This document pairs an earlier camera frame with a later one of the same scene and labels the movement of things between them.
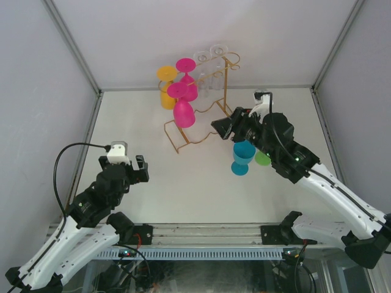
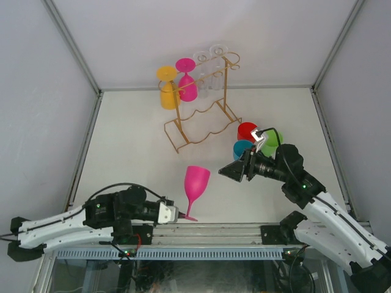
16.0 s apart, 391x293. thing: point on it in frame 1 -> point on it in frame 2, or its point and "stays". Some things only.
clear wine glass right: x=218 y=74 stays
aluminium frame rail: x=207 y=234 stays
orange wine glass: x=166 y=74 stays
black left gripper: x=142 y=175 -> x=181 y=215
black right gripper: x=239 y=119 -> x=236 y=170
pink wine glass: x=183 y=113 -> x=196 y=179
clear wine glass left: x=203 y=80 stays
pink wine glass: x=186 y=65 stays
